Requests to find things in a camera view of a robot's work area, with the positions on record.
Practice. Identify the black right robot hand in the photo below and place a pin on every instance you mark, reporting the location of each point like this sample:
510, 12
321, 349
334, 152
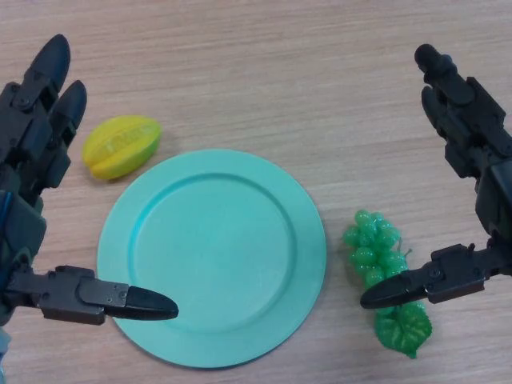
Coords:
480, 132

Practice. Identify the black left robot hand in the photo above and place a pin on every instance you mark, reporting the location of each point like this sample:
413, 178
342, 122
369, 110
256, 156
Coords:
28, 132

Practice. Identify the green grape bunch with leaf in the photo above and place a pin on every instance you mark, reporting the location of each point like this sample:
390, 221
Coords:
366, 240

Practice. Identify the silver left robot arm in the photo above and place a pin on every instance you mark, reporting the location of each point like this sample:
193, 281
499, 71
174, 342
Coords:
3, 352

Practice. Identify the round green plate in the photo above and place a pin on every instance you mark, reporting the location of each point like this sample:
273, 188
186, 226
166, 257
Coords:
216, 248

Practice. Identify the yellow green starfruit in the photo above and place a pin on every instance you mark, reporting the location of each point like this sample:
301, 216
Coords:
120, 148

